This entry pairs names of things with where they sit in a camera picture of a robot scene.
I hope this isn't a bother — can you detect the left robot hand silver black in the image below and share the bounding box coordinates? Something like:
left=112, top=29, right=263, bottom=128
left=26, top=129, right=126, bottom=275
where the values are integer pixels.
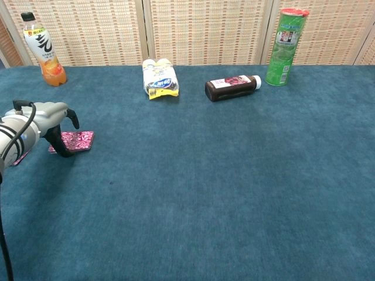
left=4, top=100, right=80, bottom=158

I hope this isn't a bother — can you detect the orange drink bottle black cap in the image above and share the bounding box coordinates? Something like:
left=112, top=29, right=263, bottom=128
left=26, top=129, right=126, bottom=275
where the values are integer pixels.
left=20, top=12, right=68, bottom=87

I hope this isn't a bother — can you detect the woven bamboo screen panel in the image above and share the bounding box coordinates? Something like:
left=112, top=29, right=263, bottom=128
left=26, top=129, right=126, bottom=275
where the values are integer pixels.
left=353, top=35, right=375, bottom=66
left=0, top=0, right=149, bottom=68
left=260, top=0, right=375, bottom=66
left=142, top=0, right=275, bottom=66

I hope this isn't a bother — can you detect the white yellow snack package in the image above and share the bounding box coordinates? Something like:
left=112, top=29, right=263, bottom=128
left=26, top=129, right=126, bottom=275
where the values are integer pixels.
left=142, top=58, right=180, bottom=101

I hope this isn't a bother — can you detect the blue table mat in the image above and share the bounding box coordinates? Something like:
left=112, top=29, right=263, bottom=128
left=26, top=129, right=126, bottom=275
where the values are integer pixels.
left=0, top=64, right=375, bottom=281

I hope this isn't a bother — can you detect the dark juice bottle white cap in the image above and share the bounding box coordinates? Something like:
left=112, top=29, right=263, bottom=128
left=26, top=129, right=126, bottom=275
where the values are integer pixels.
left=204, top=74, right=263, bottom=102

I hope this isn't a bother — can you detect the green chip can red lid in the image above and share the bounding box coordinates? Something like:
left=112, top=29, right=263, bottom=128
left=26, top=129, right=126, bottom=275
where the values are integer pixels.
left=264, top=8, right=311, bottom=87

